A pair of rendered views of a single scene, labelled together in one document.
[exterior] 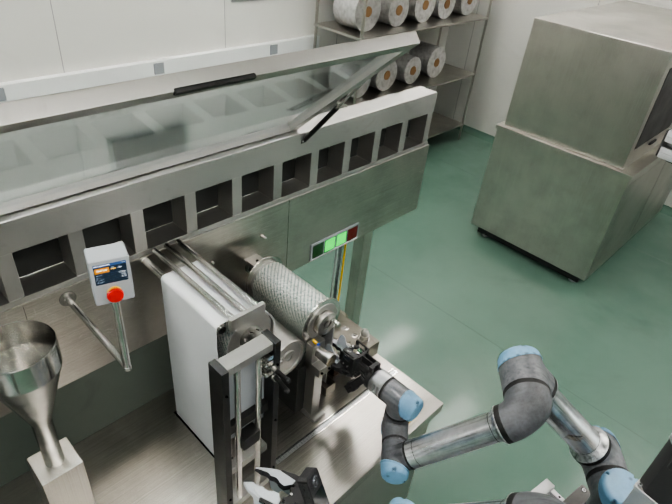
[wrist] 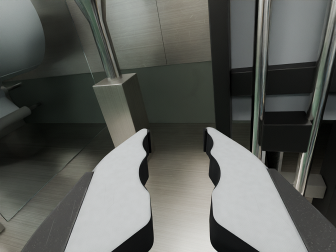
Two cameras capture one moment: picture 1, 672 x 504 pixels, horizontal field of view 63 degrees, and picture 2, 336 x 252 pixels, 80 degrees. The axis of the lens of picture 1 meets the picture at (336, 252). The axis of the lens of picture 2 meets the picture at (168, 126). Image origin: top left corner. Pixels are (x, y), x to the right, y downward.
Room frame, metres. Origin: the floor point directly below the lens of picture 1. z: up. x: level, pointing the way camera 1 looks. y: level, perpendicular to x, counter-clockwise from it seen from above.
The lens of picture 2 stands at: (0.63, 0.02, 1.30)
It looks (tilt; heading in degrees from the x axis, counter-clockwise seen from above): 29 degrees down; 71
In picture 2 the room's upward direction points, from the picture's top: 11 degrees counter-clockwise
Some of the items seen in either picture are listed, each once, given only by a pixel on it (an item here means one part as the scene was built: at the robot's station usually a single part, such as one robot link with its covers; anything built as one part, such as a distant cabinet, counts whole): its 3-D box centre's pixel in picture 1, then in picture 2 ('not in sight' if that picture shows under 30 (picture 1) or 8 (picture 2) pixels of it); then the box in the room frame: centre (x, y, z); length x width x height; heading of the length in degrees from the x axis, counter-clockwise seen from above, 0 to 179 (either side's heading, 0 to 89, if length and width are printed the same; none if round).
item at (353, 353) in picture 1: (360, 365); not in sight; (1.13, -0.11, 1.12); 0.12 x 0.08 x 0.09; 49
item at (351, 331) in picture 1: (320, 326); not in sight; (1.41, 0.02, 1.00); 0.40 x 0.16 x 0.06; 49
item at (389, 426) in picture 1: (395, 426); not in sight; (1.01, -0.23, 1.01); 0.11 x 0.08 x 0.11; 178
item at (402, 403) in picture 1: (401, 400); not in sight; (1.03, -0.23, 1.11); 0.11 x 0.08 x 0.09; 49
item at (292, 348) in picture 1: (260, 334); not in sight; (1.16, 0.19, 1.17); 0.26 x 0.12 x 0.12; 49
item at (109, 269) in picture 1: (110, 276); not in sight; (0.77, 0.41, 1.66); 0.07 x 0.07 x 0.10; 32
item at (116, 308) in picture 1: (121, 332); not in sight; (0.78, 0.41, 1.51); 0.02 x 0.02 x 0.20
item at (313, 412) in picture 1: (316, 380); not in sight; (1.11, 0.01, 1.05); 0.06 x 0.05 x 0.31; 49
